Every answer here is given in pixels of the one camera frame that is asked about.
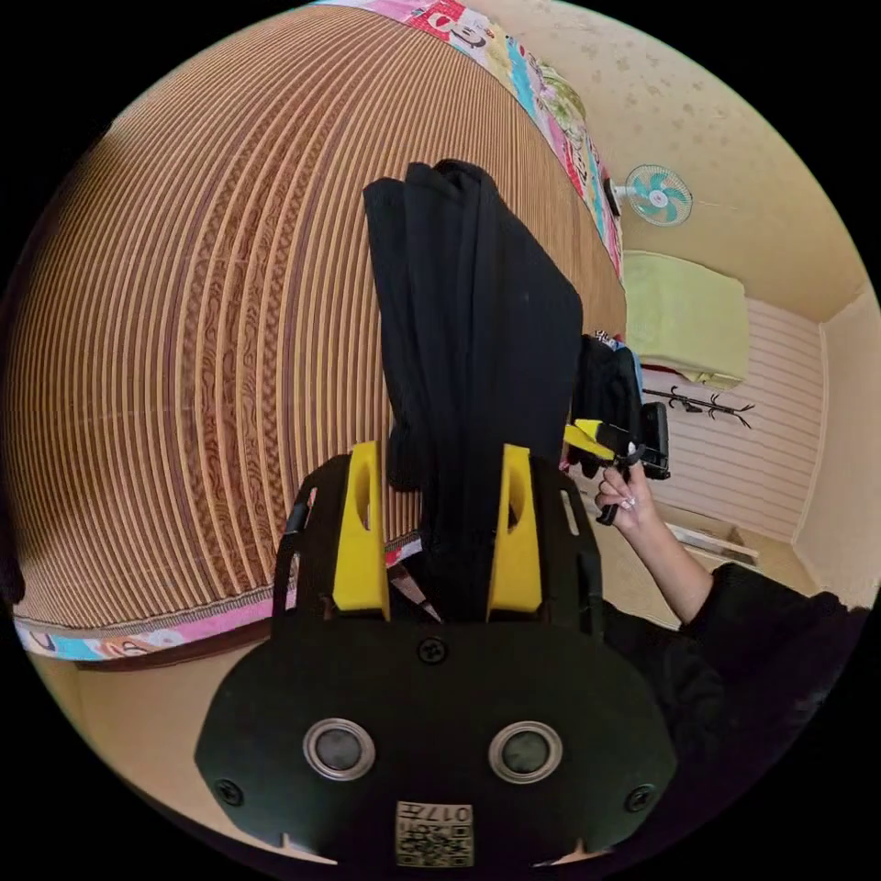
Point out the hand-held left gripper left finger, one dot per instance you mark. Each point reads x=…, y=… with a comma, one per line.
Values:
x=359, y=544

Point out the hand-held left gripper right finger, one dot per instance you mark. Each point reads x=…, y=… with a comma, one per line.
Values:
x=516, y=550

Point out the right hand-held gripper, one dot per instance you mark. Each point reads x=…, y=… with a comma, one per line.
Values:
x=655, y=440

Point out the black pants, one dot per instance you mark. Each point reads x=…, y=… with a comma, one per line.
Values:
x=475, y=330

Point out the person's right forearm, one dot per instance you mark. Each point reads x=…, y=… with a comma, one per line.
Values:
x=671, y=564

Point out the person's right hand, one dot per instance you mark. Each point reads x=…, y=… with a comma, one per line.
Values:
x=634, y=506

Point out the pile of clothes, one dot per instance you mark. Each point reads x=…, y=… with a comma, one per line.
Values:
x=609, y=385

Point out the black coat rack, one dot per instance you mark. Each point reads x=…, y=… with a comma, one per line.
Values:
x=702, y=402

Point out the light green cloth cover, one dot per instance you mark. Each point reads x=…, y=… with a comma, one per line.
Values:
x=681, y=316

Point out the person's body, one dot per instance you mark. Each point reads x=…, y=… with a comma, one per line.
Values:
x=743, y=674

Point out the white and teal wall fan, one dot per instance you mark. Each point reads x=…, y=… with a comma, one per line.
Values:
x=659, y=196

